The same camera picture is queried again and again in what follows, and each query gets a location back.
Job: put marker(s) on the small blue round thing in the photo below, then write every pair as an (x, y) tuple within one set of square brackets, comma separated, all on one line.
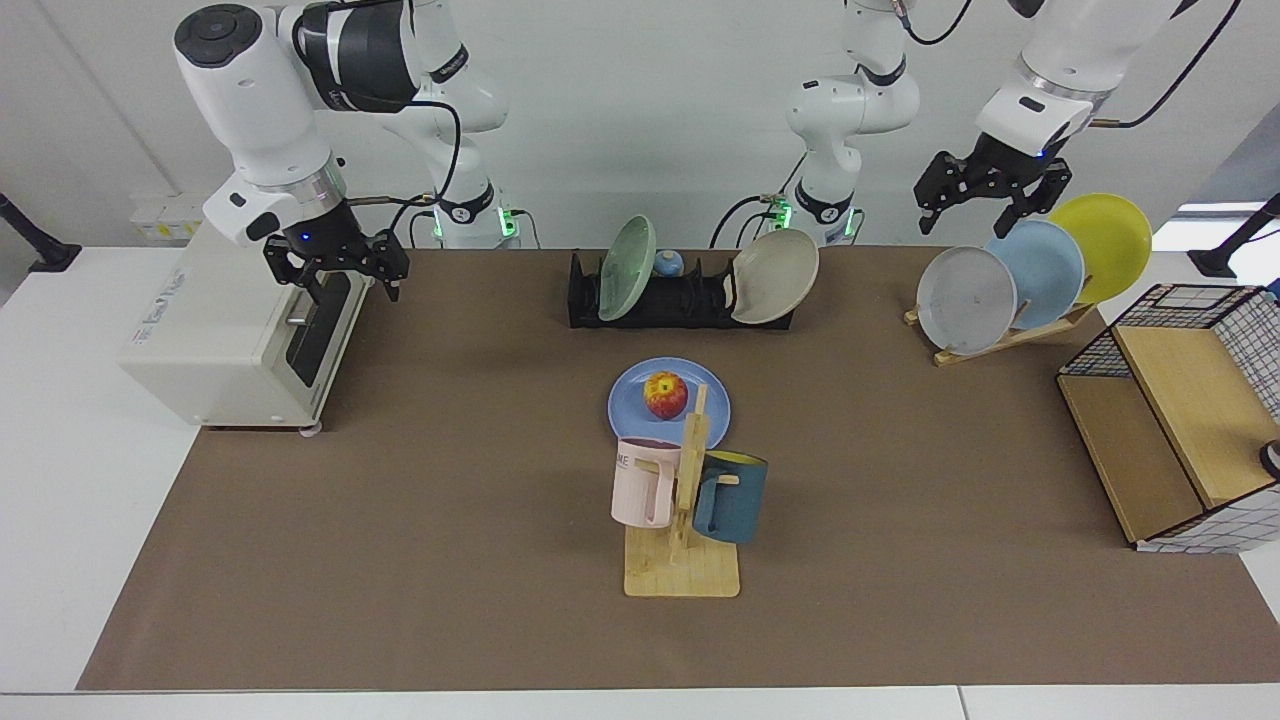
[(669, 264)]

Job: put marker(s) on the black stand leg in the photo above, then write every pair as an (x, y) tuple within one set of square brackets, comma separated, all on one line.
[(1215, 262), (45, 255)]

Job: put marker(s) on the pink cup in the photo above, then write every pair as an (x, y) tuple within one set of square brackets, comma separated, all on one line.
[(640, 490)]

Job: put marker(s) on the pale toaster oven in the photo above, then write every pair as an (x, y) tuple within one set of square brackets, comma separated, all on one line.
[(220, 330)]

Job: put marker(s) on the wooden plate rack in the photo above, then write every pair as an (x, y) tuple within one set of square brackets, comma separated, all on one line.
[(1000, 340)]

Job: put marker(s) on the beige plate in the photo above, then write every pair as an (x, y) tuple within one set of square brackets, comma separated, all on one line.
[(775, 278)]

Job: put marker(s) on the dark blue cup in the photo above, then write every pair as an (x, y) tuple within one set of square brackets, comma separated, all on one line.
[(740, 500)]

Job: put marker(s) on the yellow plate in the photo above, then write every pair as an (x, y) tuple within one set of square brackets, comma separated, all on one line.
[(1110, 240)]

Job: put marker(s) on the black round object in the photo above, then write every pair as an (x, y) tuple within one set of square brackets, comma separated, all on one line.
[(1271, 460)]

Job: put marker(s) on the grey plate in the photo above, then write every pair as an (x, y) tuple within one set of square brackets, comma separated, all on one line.
[(965, 300)]

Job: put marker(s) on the white wall socket box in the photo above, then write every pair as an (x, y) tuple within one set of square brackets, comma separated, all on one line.
[(165, 218)]

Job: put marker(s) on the wooden cup stand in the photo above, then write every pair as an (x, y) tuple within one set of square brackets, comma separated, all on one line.
[(680, 570)]

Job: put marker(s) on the brown table cloth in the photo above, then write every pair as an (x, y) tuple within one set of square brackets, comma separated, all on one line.
[(500, 600)]

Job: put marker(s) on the light blue plate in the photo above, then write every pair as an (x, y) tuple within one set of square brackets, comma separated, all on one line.
[(1045, 270)]

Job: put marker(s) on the black dish rack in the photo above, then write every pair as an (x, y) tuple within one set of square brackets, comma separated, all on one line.
[(700, 300)]

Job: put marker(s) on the green plate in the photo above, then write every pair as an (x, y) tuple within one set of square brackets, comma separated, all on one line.
[(625, 270)]

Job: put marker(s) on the red yellow apple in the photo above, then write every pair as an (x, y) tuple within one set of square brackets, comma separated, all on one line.
[(665, 395)]

